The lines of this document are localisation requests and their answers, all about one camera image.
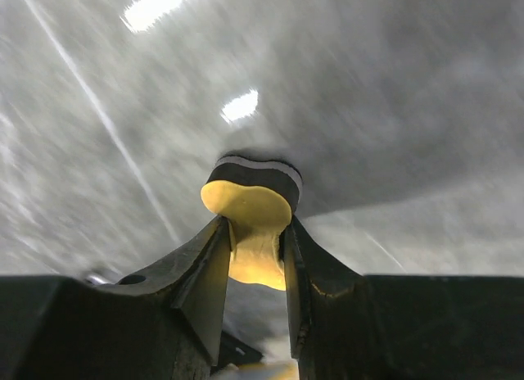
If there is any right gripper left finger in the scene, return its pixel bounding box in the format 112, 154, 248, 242
1, 217, 229, 379

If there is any yellow bone-shaped eraser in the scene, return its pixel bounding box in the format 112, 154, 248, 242
201, 155, 303, 291

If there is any yellow framed whiteboard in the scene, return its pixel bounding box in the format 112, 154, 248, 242
210, 332, 299, 379

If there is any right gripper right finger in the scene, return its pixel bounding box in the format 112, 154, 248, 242
282, 219, 523, 379

